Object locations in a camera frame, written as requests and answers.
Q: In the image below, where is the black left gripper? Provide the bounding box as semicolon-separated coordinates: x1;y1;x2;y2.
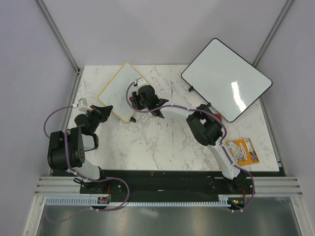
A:
87;105;113;133

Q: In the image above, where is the yellow-framed small whiteboard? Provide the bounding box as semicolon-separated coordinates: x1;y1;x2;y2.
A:
97;62;149;123

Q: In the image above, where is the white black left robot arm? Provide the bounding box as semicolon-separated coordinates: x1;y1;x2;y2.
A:
47;105;113;193

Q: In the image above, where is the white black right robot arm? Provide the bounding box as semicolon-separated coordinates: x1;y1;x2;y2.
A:
126;82;251;194

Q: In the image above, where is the black-framed large whiteboard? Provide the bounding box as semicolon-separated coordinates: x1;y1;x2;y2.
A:
181;38;273;122

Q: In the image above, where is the brown red eraser block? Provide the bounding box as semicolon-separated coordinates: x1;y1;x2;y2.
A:
214;114;222;122

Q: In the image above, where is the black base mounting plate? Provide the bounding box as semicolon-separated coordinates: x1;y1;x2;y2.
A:
51;169;288;197

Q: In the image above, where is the orange picture book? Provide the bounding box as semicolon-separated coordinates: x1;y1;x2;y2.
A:
222;138;260;167

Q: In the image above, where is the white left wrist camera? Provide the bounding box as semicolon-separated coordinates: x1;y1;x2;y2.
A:
72;98;92;113

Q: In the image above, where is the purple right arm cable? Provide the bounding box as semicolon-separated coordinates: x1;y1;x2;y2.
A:
126;82;256;213

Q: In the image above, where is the aluminium extrusion rail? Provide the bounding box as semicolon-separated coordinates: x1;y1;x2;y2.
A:
34;176;83;197

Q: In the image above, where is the white slotted cable duct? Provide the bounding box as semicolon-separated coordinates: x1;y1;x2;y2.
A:
45;196;240;207

